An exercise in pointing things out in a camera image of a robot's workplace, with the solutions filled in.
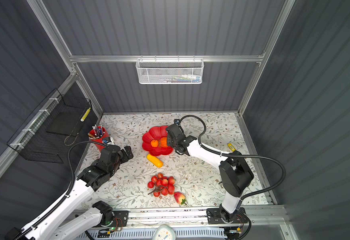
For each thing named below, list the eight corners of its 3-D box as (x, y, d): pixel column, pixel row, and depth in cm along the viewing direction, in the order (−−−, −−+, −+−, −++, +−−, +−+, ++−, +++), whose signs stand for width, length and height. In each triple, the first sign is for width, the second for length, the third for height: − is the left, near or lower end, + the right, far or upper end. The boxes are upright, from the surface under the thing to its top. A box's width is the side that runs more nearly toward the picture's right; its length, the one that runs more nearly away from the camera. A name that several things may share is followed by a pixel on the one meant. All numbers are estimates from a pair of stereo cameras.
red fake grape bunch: (149, 196, 82) (147, 192, 76) (151, 177, 89) (149, 172, 83) (174, 196, 82) (174, 192, 76) (174, 177, 89) (174, 172, 83)
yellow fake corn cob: (147, 159, 97) (146, 156, 94) (150, 155, 99) (149, 152, 95) (160, 168, 93) (159, 165, 90) (163, 165, 94) (162, 162, 91)
